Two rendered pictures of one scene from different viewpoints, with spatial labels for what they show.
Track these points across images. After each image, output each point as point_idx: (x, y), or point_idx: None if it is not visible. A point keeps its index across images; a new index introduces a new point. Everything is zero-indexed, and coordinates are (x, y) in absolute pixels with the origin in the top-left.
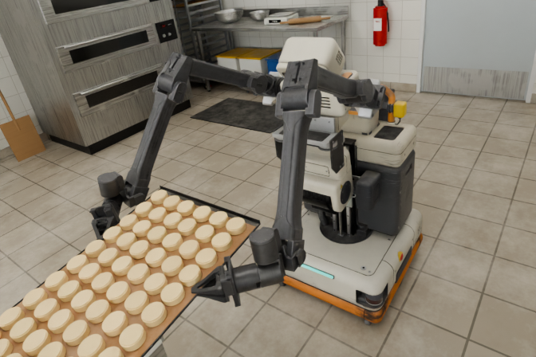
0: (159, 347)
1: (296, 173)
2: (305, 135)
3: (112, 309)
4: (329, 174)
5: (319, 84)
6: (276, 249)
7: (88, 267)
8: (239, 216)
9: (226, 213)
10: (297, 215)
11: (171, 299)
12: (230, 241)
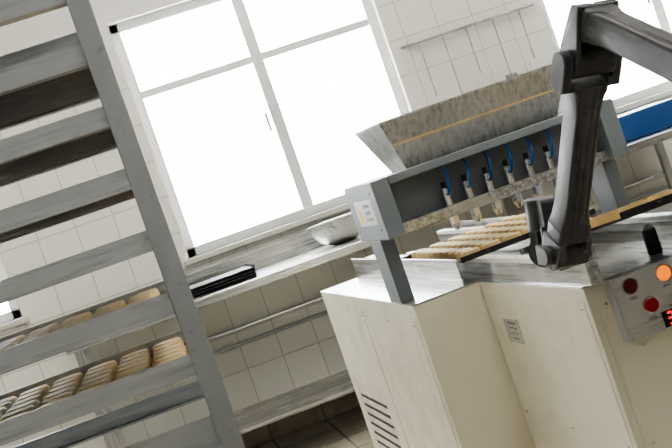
0: (583, 266)
1: (559, 155)
2: (572, 113)
3: None
4: None
5: (599, 46)
6: (529, 219)
7: None
8: (654, 205)
9: (659, 194)
10: (558, 210)
11: None
12: (608, 213)
